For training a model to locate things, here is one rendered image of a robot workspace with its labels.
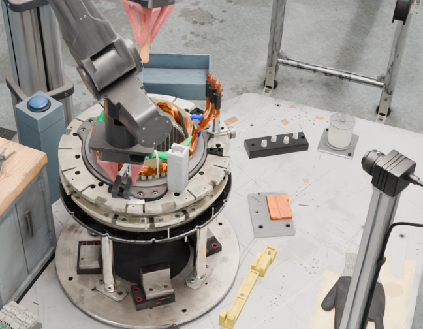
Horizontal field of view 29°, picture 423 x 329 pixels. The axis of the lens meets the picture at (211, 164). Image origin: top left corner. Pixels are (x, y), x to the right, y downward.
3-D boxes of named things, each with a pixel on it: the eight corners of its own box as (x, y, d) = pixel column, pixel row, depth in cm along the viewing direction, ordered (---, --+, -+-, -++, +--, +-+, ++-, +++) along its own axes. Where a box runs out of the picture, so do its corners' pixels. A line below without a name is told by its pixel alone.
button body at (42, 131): (72, 189, 188) (62, 104, 170) (50, 205, 184) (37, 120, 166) (51, 175, 191) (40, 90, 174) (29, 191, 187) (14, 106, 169)
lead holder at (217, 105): (219, 110, 146) (220, 96, 144) (198, 104, 147) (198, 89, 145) (227, 98, 148) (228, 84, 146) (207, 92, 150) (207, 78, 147)
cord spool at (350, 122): (348, 153, 199) (352, 131, 194) (322, 147, 200) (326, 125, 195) (353, 137, 203) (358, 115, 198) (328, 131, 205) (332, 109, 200)
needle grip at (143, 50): (147, 62, 138) (150, 28, 135) (138, 62, 138) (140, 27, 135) (149, 60, 139) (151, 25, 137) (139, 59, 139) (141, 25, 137)
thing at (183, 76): (207, 149, 199) (211, 53, 180) (206, 180, 191) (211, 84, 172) (104, 147, 199) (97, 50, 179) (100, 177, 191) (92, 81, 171)
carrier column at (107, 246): (113, 297, 164) (108, 226, 149) (102, 292, 164) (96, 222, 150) (119, 288, 165) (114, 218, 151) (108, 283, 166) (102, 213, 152)
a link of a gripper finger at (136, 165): (143, 199, 133) (143, 156, 127) (100, 194, 134) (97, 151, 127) (151, 171, 138) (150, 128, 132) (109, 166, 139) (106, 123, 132)
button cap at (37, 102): (52, 103, 170) (51, 100, 169) (38, 113, 168) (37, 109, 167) (39, 95, 172) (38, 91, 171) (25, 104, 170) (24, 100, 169)
